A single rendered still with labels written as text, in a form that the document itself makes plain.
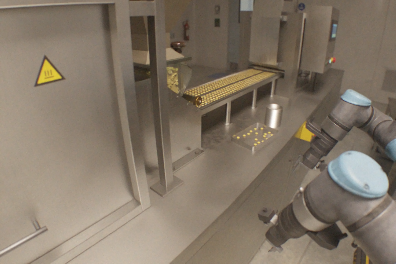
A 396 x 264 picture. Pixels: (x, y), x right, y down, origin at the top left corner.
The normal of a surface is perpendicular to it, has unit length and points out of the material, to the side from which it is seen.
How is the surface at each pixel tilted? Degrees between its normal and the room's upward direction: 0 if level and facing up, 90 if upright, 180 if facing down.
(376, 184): 19
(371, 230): 72
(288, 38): 90
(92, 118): 90
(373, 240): 79
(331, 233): 25
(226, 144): 0
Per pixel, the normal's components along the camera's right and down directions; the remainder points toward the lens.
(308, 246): 0.00, -0.91
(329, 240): 0.22, -0.69
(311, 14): -0.64, 0.31
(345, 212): -0.87, 0.25
